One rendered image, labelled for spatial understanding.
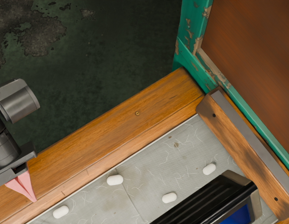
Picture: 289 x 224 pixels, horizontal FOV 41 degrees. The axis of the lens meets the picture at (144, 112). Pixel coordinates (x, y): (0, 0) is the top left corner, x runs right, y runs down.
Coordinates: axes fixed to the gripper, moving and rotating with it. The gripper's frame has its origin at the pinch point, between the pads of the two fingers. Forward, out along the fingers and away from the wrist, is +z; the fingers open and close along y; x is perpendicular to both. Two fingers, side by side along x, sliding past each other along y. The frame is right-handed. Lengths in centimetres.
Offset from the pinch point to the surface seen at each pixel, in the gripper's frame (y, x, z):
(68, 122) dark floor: 15, 95, 20
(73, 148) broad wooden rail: 11.2, 12.3, 0.3
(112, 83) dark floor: 41, 99, 16
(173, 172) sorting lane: 27.9, 3.7, 14.4
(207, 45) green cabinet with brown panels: 46.0, 1.6, -8.8
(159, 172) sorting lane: 25.1, 4.9, 13.1
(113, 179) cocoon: 15.3, 5.6, 8.8
